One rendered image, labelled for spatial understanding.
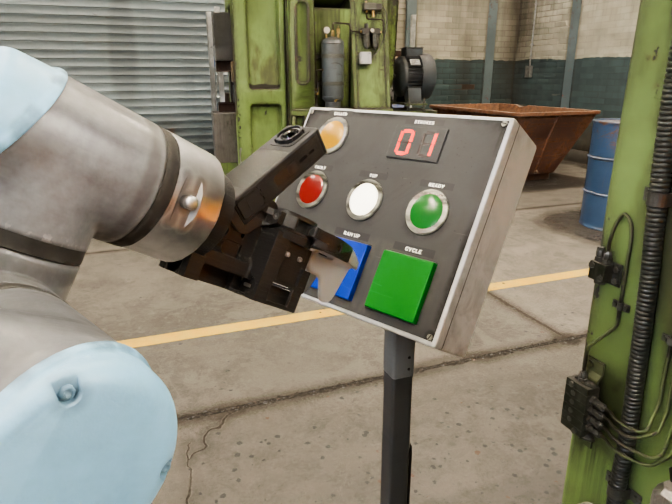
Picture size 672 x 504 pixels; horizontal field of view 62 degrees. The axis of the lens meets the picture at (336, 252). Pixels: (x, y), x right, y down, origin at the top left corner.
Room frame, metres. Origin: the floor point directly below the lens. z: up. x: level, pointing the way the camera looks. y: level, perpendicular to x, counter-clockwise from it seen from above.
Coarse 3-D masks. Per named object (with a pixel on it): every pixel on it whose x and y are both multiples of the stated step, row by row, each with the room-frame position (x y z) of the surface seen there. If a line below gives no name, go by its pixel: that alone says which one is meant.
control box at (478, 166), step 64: (320, 128) 0.84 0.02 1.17; (384, 128) 0.77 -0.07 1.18; (448, 128) 0.70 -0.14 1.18; (512, 128) 0.65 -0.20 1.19; (384, 192) 0.71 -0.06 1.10; (448, 192) 0.65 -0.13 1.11; (512, 192) 0.66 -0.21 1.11; (448, 256) 0.61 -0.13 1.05; (384, 320) 0.61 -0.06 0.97; (448, 320) 0.57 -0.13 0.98
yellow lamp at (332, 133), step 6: (330, 126) 0.83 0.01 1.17; (336, 126) 0.82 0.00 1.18; (342, 126) 0.82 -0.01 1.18; (324, 132) 0.83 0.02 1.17; (330, 132) 0.82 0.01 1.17; (336, 132) 0.82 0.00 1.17; (342, 132) 0.81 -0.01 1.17; (324, 138) 0.83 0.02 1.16; (330, 138) 0.82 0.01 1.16; (336, 138) 0.81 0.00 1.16; (330, 144) 0.81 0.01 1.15; (336, 144) 0.81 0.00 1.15
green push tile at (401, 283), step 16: (384, 256) 0.65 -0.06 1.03; (400, 256) 0.63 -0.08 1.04; (384, 272) 0.64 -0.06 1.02; (400, 272) 0.62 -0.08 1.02; (416, 272) 0.61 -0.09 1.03; (432, 272) 0.60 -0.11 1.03; (384, 288) 0.62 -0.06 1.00; (400, 288) 0.61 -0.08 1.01; (416, 288) 0.60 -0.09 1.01; (368, 304) 0.62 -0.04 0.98; (384, 304) 0.61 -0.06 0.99; (400, 304) 0.60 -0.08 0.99; (416, 304) 0.59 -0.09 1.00; (416, 320) 0.58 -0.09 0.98
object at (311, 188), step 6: (306, 180) 0.81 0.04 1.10; (312, 180) 0.80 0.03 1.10; (318, 180) 0.79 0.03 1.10; (306, 186) 0.80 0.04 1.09; (312, 186) 0.79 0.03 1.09; (318, 186) 0.78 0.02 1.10; (300, 192) 0.80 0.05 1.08; (306, 192) 0.79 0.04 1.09; (312, 192) 0.78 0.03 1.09; (318, 192) 0.78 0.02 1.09; (300, 198) 0.80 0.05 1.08; (306, 198) 0.79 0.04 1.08; (312, 198) 0.78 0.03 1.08
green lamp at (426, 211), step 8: (416, 200) 0.67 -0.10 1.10; (424, 200) 0.66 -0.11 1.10; (432, 200) 0.66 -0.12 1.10; (440, 200) 0.65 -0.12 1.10; (416, 208) 0.66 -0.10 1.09; (424, 208) 0.66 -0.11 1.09; (432, 208) 0.65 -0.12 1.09; (440, 208) 0.64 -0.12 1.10; (416, 216) 0.66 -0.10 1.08; (424, 216) 0.65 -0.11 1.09; (432, 216) 0.64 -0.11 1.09; (440, 216) 0.64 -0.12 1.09; (416, 224) 0.65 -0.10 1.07; (424, 224) 0.64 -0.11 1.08; (432, 224) 0.64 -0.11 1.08
